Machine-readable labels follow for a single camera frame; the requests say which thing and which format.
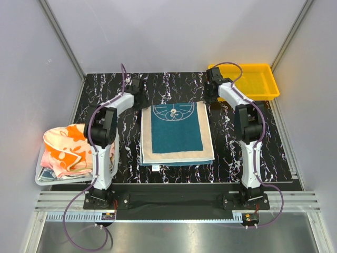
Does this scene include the teal beige Doraemon towel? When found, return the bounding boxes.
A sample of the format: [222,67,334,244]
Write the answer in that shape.
[140,101,215,166]

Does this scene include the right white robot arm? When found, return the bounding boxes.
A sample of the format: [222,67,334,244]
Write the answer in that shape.
[203,63,266,209]

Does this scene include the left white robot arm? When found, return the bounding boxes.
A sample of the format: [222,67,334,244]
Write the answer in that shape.
[84,78,150,209]

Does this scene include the yellow plastic tray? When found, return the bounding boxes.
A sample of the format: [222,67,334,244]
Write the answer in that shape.
[208,62,280,102]

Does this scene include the orange white patterned towel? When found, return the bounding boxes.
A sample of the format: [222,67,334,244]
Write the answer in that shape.
[41,124,93,178]

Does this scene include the grey plastic laundry basket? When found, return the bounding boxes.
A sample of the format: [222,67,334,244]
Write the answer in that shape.
[35,134,120,186]

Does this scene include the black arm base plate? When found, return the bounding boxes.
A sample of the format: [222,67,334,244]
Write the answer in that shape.
[83,183,270,211]

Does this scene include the aluminium frame rail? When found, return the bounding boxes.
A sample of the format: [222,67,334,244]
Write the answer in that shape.
[35,191,321,223]

